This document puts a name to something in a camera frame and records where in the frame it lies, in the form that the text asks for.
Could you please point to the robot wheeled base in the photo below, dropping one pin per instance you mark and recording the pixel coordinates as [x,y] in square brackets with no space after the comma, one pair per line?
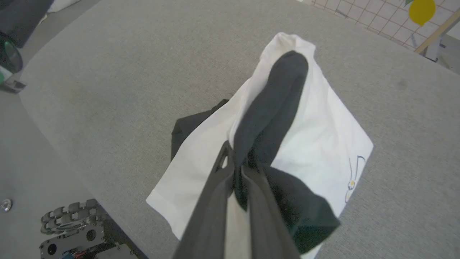
[75,233]

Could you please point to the lemon print grid partition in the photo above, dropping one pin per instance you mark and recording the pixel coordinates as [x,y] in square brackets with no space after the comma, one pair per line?
[388,18]

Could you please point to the grey metal stand post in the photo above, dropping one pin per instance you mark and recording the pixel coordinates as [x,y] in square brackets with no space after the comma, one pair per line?
[434,48]

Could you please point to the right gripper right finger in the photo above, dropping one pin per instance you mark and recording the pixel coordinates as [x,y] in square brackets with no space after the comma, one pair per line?
[267,223]

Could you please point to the black and white shirt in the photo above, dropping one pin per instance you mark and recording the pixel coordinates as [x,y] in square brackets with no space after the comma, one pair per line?
[323,136]

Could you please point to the dark grey box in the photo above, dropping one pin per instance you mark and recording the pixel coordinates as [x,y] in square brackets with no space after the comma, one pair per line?
[21,18]

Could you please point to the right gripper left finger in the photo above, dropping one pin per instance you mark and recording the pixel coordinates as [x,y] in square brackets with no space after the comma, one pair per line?
[210,216]

